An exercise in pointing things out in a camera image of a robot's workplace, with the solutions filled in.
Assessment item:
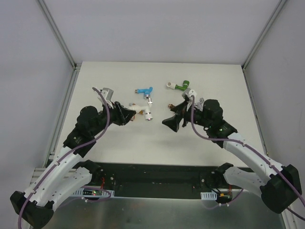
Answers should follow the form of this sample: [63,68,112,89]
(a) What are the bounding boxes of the white elbow pipe fitting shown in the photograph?
[128,104,142,113]

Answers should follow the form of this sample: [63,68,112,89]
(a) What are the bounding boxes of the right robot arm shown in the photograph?
[162,98,305,214]

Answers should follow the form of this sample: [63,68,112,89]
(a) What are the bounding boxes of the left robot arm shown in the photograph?
[10,102,136,229]

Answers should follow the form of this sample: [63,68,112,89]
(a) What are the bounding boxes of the grey faucet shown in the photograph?
[196,97,204,109]

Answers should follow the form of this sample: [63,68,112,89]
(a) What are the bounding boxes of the orange faucet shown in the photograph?
[129,103,147,115]

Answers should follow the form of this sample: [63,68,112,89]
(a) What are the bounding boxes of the brown faucet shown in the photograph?
[168,104,175,109]

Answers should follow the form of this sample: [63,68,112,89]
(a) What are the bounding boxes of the green faucet with white fitting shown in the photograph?
[166,80,190,91]

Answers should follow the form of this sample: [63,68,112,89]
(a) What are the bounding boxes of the blue faucet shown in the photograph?
[135,87,153,100]

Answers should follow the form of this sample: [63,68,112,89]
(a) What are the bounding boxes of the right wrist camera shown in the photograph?
[182,88,197,104]

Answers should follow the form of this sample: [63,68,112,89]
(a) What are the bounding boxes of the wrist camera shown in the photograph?
[182,88,197,104]
[100,87,114,109]

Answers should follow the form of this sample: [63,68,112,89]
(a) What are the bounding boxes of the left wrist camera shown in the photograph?
[100,87,114,109]

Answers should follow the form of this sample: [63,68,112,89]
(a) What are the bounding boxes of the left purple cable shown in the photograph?
[18,87,112,229]

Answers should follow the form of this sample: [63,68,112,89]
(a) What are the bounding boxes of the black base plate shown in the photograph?
[89,163,238,199]

